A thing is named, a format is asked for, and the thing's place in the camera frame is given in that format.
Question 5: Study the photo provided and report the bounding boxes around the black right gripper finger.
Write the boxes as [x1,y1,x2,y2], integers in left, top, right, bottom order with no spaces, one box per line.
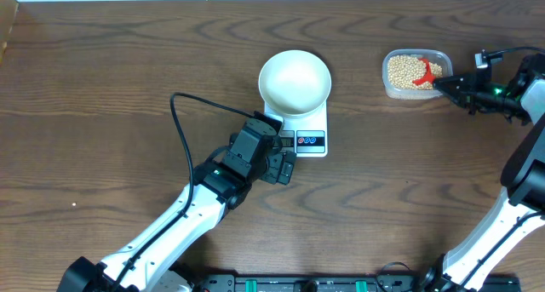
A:
[433,73,473,88]
[439,87,469,107]

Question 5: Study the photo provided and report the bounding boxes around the red plastic measuring scoop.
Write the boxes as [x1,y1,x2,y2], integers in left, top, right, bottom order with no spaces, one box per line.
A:
[413,58,436,85]

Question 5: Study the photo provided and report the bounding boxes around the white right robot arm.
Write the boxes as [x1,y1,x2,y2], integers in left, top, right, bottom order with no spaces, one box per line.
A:
[416,47,544,292]

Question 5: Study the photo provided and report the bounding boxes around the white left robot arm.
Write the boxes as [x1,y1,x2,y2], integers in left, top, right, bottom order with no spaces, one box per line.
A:
[57,146,296,291]

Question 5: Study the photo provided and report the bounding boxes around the white digital kitchen scale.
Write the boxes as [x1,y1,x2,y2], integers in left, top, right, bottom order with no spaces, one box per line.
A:
[265,103,328,157]

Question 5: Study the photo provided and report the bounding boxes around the cream ceramic bowl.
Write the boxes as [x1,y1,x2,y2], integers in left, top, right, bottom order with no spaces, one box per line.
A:
[258,50,332,117]

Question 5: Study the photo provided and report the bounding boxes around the clear plastic container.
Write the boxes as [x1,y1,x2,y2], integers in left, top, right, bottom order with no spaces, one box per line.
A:
[382,49,453,100]

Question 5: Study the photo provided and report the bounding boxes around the soybeans in plastic container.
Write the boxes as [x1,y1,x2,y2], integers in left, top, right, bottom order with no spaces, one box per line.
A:
[387,55,443,90]

